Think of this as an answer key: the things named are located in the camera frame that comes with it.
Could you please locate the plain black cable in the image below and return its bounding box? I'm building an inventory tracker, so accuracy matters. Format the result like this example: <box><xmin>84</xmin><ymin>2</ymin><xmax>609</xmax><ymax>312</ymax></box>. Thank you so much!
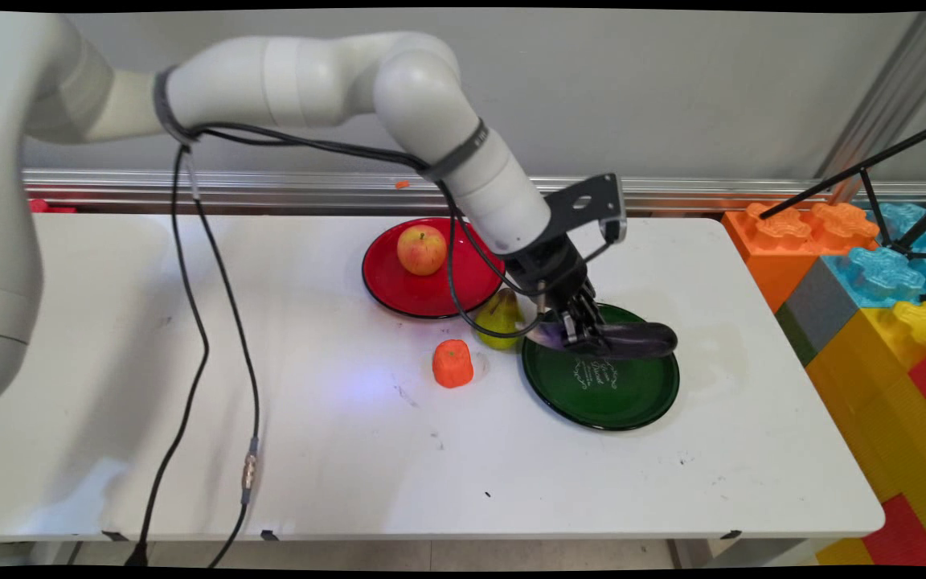
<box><xmin>124</xmin><ymin>121</ymin><xmax>544</xmax><ymax>568</ymax></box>

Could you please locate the aluminium rail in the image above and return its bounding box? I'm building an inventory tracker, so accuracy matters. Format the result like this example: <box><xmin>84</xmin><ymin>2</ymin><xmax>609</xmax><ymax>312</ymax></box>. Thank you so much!
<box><xmin>22</xmin><ymin>168</ymin><xmax>926</xmax><ymax>217</ymax></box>

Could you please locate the orange persimmon toy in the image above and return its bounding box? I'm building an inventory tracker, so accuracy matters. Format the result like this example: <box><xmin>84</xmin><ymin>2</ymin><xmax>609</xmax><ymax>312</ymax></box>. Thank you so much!
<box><xmin>432</xmin><ymin>339</ymin><xmax>475</xmax><ymax>390</ymax></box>

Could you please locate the large yellow building block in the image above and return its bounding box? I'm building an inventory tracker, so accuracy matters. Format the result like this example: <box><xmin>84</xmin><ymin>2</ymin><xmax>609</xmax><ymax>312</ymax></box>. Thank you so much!
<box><xmin>804</xmin><ymin>301</ymin><xmax>926</xmax><ymax>565</ymax></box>

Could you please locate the dark green round plate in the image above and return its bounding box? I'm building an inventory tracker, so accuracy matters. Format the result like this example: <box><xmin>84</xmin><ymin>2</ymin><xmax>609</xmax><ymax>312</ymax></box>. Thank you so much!
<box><xmin>520</xmin><ymin>302</ymin><xmax>682</xmax><ymax>433</ymax></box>

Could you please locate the white table leg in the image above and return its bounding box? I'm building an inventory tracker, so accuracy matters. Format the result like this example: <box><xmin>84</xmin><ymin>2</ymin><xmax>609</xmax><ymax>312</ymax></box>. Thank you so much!
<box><xmin>666</xmin><ymin>536</ymin><xmax>819</xmax><ymax>569</ymax></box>

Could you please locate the grey giant building block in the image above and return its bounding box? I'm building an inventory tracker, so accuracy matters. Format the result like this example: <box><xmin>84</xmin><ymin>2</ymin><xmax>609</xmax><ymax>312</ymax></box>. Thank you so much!
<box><xmin>774</xmin><ymin>257</ymin><xmax>862</xmax><ymax>368</ymax></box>

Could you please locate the aluminium slanted post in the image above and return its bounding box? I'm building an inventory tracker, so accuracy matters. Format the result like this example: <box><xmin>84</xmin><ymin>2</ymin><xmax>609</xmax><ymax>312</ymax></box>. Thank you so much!
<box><xmin>814</xmin><ymin>10</ymin><xmax>926</xmax><ymax>203</ymax></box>

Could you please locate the small yellow building block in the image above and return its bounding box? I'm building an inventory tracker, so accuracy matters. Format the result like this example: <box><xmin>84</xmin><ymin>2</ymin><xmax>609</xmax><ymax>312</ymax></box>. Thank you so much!
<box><xmin>814</xmin><ymin>536</ymin><xmax>875</xmax><ymax>567</ymax></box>

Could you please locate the red yellow apple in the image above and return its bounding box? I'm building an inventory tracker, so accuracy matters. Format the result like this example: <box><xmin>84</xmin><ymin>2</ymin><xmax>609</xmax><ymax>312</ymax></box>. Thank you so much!
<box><xmin>396</xmin><ymin>224</ymin><xmax>449</xmax><ymax>277</ymax></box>

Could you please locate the orange giant building block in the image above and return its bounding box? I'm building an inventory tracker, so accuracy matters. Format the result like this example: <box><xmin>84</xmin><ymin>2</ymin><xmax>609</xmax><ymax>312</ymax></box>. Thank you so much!
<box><xmin>721</xmin><ymin>200</ymin><xmax>883</xmax><ymax>315</ymax></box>

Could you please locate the green yellow pear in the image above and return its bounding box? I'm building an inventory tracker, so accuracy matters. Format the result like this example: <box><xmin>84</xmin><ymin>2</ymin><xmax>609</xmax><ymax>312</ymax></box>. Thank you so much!
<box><xmin>474</xmin><ymin>289</ymin><xmax>525</xmax><ymax>351</ymax></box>

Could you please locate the red round plate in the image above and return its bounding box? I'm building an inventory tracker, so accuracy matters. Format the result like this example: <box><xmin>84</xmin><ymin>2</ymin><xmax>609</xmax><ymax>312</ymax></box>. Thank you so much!
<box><xmin>361</xmin><ymin>216</ymin><xmax>506</xmax><ymax>320</ymax></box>

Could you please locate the grey velcro strap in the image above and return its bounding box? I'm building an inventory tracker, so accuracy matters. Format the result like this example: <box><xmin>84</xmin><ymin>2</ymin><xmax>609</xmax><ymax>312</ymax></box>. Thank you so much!
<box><xmin>152</xmin><ymin>65</ymin><xmax>200</xmax><ymax>147</ymax></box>
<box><xmin>418</xmin><ymin>118</ymin><xmax>489</xmax><ymax>183</ymax></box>

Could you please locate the purple eggplant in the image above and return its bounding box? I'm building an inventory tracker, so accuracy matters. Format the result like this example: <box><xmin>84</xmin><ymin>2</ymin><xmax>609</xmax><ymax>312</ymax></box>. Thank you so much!
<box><xmin>526</xmin><ymin>317</ymin><xmax>680</xmax><ymax>361</ymax></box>

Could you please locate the blue giant building block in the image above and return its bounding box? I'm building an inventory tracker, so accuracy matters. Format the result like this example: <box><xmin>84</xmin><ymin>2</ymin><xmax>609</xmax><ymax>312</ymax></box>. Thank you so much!
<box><xmin>820</xmin><ymin>201</ymin><xmax>926</xmax><ymax>311</ymax></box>

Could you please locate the black tripod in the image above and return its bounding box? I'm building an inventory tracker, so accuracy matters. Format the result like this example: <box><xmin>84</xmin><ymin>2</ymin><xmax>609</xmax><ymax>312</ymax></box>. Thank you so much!
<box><xmin>758</xmin><ymin>116</ymin><xmax>926</xmax><ymax>263</ymax></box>

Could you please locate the black cable with metal connector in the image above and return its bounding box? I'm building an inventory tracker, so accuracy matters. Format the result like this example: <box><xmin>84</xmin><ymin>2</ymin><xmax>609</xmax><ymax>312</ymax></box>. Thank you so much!
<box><xmin>178</xmin><ymin>121</ymin><xmax>548</xmax><ymax>568</ymax></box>

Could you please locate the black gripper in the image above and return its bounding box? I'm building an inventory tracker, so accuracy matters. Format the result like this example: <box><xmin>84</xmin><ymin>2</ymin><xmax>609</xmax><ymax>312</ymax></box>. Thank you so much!
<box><xmin>502</xmin><ymin>236</ymin><xmax>618</xmax><ymax>356</ymax></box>

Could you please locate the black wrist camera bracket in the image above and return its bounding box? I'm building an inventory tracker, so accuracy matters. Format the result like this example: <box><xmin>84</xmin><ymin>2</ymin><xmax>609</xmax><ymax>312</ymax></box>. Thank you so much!
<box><xmin>543</xmin><ymin>172</ymin><xmax>629</xmax><ymax>247</ymax></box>

